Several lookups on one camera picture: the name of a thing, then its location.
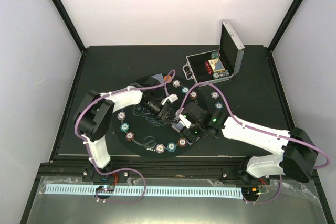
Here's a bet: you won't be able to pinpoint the brown chip mat bottom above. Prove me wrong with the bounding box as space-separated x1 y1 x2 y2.
178 138 187 147

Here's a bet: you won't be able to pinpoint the brown chip mat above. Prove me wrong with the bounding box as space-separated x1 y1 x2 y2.
125 132 134 141
190 91 198 100
178 138 187 147

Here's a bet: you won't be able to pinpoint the blue playing card deck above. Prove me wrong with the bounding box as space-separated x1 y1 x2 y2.
171 122 185 132

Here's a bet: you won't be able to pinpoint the teal chip mat bottom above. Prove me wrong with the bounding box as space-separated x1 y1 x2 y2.
166 142 176 153

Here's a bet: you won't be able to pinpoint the teal chip mat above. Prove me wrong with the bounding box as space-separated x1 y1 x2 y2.
120 123 130 132
182 87 189 94
166 142 176 153

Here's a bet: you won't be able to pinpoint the teal chip mat top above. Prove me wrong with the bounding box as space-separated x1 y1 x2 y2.
182 87 189 94

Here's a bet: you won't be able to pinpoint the white chip mat top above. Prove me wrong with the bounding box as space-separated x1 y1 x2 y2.
172 80 181 88

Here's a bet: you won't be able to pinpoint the white chip mat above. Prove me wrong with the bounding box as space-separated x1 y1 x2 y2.
117 111 126 121
172 80 181 88
155 144 165 154

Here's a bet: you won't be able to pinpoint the brown chip mat top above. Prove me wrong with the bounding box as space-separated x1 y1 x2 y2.
190 91 198 100

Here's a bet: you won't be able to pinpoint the orange big blind button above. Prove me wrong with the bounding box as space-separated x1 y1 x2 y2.
163 75 173 83

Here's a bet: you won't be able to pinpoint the white chip mat bottom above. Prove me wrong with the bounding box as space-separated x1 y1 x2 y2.
155 144 165 154

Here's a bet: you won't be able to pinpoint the blue card mat top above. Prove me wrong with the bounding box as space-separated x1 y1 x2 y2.
152 73 164 84

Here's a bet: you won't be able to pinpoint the teal poker chip stack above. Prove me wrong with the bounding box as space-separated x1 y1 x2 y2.
215 102 223 110

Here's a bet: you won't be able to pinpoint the white purple chip stack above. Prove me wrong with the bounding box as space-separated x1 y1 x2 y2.
211 91 219 99

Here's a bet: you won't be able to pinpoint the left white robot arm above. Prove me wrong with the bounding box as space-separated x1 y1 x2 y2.
74 70 177 182

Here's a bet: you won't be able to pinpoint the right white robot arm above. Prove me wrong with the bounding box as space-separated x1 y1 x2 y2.
176 102 318 184

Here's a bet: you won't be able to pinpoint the round black poker mat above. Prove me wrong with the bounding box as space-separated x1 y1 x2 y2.
112 73 209 159

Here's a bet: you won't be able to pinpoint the red dice in case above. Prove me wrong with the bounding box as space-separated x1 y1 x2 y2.
204 61 213 74

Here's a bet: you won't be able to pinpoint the boxed card deck in case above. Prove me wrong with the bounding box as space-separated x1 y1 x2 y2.
208 58 225 73

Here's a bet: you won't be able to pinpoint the teal chips case front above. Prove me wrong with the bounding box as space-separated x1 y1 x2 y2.
213 70 229 79

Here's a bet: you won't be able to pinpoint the teal chips case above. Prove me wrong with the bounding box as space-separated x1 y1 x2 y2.
211 51 220 59
213 70 229 79

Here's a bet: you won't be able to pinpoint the aluminium poker chip case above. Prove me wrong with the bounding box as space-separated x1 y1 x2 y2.
182 20 245 84

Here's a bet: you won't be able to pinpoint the teal chips case back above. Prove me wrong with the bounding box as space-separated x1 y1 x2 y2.
211 51 220 59

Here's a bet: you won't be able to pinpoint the small circuit board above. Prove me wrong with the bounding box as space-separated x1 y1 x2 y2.
96 185 114 194

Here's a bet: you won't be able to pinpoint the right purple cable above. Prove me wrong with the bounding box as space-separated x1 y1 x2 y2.
175 82 330 205

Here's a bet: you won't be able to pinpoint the purple cable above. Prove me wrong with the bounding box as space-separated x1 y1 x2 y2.
175 82 330 205
74 69 176 204

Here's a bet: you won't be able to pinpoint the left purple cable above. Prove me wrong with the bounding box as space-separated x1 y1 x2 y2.
74 69 176 204

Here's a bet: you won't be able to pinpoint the light blue cable duct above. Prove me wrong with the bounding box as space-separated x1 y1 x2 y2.
44 184 243 199

